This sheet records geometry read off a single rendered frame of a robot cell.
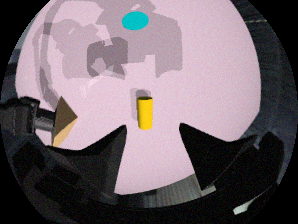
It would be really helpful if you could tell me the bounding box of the cyan circle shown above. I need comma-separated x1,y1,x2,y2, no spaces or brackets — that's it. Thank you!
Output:
122,12,149,30

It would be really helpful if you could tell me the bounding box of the yellow cylinder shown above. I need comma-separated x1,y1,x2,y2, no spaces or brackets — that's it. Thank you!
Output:
136,96,153,131

